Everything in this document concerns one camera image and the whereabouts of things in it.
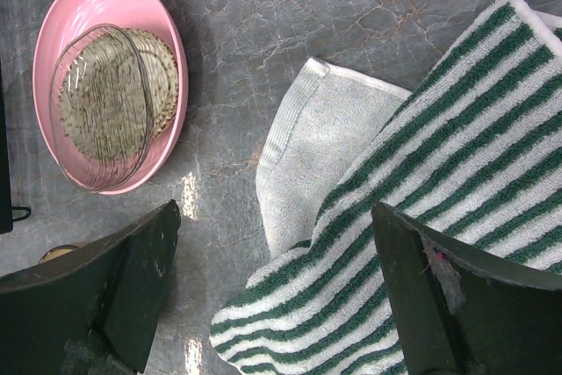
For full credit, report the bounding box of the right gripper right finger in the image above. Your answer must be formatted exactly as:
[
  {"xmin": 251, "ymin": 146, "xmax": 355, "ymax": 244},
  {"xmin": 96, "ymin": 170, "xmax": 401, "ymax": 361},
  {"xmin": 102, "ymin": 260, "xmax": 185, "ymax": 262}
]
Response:
[{"xmin": 371, "ymin": 202, "xmax": 561, "ymax": 374}]

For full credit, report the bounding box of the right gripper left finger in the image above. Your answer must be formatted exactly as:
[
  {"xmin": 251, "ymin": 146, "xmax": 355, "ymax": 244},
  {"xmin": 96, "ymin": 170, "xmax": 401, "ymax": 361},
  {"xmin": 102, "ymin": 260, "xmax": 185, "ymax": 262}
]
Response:
[{"xmin": 1, "ymin": 200, "xmax": 181, "ymax": 374}]

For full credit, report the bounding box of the beige patterned cup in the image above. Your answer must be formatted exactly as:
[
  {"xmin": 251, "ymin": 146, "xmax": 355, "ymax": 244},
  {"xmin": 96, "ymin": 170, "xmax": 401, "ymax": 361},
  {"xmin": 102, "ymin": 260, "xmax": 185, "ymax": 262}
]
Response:
[{"xmin": 39, "ymin": 245, "xmax": 79, "ymax": 263}]

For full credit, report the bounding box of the speckled beige plate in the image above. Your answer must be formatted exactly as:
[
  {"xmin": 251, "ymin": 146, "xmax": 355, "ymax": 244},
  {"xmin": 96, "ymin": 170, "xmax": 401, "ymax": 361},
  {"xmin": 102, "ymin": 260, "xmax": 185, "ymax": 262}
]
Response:
[{"xmin": 59, "ymin": 28, "xmax": 179, "ymax": 162}]

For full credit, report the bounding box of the pink plate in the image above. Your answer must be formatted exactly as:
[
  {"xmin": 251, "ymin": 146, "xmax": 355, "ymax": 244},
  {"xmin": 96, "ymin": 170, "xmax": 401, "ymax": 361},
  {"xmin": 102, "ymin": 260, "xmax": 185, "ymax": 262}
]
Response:
[{"xmin": 32, "ymin": 0, "xmax": 189, "ymax": 195}]

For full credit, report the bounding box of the green striped towel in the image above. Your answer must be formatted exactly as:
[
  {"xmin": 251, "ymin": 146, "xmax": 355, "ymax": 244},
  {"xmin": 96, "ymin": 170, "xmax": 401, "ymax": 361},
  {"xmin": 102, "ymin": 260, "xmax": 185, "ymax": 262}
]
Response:
[{"xmin": 210, "ymin": 0, "xmax": 561, "ymax": 374}]

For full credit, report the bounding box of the white folded cloth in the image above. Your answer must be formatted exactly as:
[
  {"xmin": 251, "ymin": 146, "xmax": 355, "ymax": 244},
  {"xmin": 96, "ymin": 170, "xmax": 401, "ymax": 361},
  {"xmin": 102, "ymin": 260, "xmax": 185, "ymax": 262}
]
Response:
[{"xmin": 256, "ymin": 58, "xmax": 411, "ymax": 257}]

